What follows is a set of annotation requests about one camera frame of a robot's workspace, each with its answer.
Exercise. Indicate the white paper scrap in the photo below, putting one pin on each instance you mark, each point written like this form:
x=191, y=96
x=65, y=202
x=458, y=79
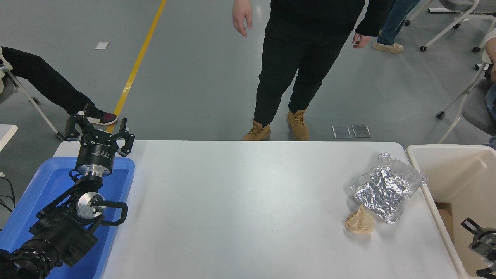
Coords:
x=102, y=45

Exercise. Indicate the standing person's right hand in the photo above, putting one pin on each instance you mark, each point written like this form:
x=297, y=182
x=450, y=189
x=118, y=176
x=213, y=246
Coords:
x=242, y=15

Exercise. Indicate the white wheeled chair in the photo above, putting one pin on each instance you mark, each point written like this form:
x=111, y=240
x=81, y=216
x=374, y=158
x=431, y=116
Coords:
x=461, y=15

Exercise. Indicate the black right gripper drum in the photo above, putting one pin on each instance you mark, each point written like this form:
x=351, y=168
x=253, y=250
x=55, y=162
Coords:
x=486, y=244

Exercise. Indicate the walking person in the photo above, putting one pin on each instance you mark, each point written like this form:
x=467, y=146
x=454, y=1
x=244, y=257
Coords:
x=395, y=23

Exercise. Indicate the crumpled tan paper ball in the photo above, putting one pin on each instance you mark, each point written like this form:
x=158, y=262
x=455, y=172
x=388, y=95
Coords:
x=360, y=223

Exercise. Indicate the standing person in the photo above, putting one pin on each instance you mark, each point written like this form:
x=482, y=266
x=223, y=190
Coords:
x=294, y=46

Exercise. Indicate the seated person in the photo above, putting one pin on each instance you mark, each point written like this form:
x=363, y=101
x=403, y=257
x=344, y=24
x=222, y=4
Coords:
x=46, y=81

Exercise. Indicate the small white table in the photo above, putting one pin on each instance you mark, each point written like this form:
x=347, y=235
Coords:
x=6, y=133

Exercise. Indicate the metal floor plate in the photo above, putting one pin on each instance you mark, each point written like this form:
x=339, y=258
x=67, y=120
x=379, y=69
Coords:
x=361, y=131
x=341, y=131

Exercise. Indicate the standing person's left hand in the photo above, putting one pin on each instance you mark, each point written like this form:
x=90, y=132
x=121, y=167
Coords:
x=361, y=40

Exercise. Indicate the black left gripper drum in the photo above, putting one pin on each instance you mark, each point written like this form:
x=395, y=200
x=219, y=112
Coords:
x=95, y=153

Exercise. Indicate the large pale bin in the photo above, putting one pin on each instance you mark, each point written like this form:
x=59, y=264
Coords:
x=465, y=174

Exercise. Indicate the blue plastic tray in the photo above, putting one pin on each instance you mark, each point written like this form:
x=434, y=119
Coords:
x=50, y=182

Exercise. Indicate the grey-seated wheeled chair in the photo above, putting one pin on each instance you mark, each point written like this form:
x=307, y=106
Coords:
x=478, y=106

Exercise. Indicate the foil plate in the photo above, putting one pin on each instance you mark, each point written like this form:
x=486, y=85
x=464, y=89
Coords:
x=385, y=190

